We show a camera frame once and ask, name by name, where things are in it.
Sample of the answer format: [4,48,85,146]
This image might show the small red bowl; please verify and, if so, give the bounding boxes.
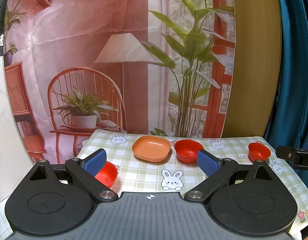
[248,142,271,162]

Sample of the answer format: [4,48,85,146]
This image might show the orange square plate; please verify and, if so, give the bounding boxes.
[132,135,171,163]

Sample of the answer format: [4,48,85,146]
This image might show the teal curtain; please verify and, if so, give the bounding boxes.
[262,0,308,151]

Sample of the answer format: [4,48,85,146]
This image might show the green plaid bunny tablecloth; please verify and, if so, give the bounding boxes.
[78,130,308,239]

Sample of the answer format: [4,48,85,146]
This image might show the yellow wooden panel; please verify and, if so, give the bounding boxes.
[222,0,282,138]

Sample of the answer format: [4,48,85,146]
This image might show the printed room backdrop cloth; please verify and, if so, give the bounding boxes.
[1,0,236,163]

